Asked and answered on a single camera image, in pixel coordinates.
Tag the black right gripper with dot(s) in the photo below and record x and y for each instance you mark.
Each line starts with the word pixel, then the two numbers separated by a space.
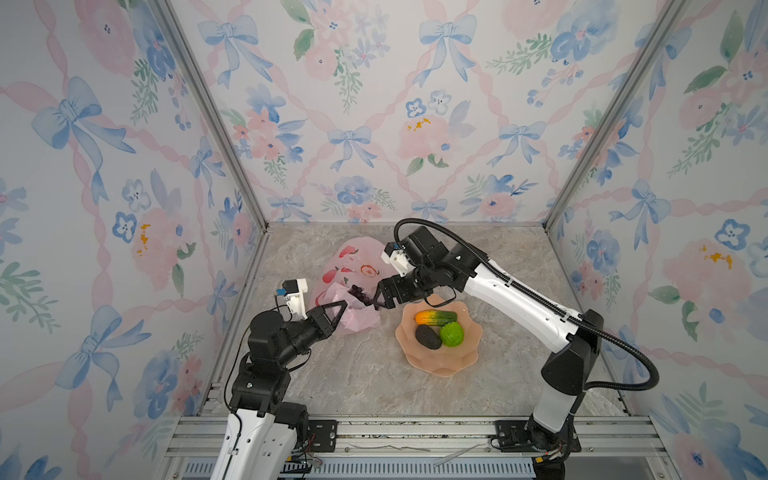
pixel 383 290

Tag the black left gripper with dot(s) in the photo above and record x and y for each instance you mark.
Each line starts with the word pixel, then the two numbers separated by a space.
pixel 318 322

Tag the pink plastic bag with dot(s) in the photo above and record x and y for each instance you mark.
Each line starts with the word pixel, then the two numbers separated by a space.
pixel 358 263

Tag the green apple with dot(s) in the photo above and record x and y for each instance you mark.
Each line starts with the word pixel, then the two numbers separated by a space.
pixel 452 334

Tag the purple grape bunch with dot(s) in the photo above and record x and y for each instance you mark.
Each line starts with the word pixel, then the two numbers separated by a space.
pixel 358 293

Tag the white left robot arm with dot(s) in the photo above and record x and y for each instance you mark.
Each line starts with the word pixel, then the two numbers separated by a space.
pixel 263 431

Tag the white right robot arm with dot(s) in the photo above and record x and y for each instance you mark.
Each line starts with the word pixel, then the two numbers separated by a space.
pixel 433 256

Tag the orange green papaya fruit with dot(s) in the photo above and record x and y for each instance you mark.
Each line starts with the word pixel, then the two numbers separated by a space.
pixel 435 318

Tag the dark oval fruit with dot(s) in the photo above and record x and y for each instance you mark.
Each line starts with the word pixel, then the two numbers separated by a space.
pixel 427 337

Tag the pink scalloped fruit plate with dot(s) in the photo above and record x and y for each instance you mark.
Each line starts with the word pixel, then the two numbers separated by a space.
pixel 444 362

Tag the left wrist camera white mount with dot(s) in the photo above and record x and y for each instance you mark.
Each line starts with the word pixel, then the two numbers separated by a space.
pixel 292 293

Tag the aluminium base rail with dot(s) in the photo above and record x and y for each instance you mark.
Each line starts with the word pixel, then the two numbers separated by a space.
pixel 460 447

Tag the aluminium corner post left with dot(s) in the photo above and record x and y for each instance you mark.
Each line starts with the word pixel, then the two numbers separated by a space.
pixel 179 45

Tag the aluminium corner post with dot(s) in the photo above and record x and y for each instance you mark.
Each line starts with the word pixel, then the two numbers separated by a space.
pixel 660 32
pixel 179 45

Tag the aluminium corner post right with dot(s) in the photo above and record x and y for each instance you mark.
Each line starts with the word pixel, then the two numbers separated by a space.
pixel 660 32

